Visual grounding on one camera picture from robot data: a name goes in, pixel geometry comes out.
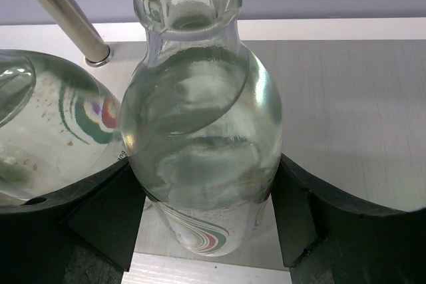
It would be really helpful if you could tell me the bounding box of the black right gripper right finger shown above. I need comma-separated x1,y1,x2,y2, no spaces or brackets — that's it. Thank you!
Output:
272,156,425,283

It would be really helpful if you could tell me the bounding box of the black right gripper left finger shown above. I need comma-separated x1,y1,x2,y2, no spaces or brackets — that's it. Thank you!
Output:
1,158,145,283

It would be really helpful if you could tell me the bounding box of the clear Chang soda bottle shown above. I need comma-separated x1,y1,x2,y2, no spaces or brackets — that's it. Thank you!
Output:
1,50,126,201

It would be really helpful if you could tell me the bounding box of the clear glass soda bottle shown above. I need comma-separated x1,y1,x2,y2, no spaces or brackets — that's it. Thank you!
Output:
120,0,283,257

